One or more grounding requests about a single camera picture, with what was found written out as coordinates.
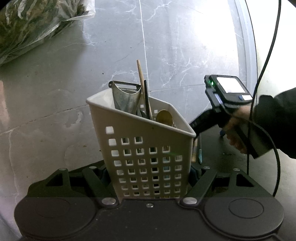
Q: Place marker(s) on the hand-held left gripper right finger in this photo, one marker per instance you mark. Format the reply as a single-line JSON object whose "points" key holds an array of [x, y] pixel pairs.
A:
{"points": [[193, 172]]}

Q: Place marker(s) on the white perforated utensil basket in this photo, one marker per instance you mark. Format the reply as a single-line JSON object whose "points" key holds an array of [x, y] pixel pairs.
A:
{"points": [[143, 139]]}

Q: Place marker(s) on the person's right forearm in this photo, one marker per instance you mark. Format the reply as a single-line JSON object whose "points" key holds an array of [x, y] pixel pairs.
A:
{"points": [[275, 120]]}

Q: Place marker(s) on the plastic bag of greens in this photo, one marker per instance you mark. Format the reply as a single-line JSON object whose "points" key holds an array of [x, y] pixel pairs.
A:
{"points": [[30, 25]]}

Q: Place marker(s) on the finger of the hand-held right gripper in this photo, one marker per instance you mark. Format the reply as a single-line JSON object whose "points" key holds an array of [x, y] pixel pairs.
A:
{"points": [[205, 121]]}

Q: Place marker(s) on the teal-tipped dark chopstick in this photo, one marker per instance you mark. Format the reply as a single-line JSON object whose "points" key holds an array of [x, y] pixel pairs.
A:
{"points": [[200, 150]]}

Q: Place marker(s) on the metal peeler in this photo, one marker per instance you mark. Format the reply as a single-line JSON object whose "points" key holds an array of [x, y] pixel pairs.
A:
{"points": [[126, 98]]}

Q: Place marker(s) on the person's right hand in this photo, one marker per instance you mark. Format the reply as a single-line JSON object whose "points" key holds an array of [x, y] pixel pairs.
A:
{"points": [[235, 136]]}

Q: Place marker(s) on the wooden chopstick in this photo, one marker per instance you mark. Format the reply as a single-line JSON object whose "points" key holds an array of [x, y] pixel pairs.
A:
{"points": [[196, 148], [142, 83]]}

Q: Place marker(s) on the large metal spoon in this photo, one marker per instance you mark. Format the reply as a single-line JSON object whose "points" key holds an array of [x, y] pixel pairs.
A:
{"points": [[164, 117]]}

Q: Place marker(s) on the black chopstick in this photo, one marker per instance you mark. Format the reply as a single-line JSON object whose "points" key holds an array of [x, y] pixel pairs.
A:
{"points": [[146, 99]]}

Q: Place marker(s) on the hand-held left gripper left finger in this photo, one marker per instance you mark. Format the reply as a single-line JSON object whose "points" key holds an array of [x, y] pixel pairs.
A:
{"points": [[105, 176]]}

